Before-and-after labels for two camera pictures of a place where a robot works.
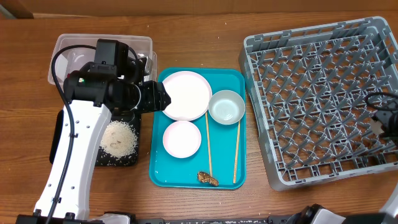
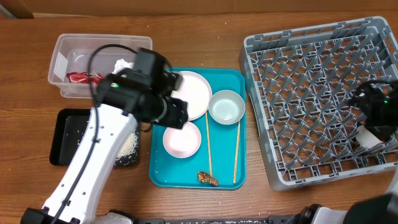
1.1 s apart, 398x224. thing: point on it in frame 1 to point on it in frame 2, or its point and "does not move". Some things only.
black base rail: [300, 219] does not move
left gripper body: [150, 99] to [173, 112]
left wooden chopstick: [208, 144] does not move
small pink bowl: [181, 139] does not move
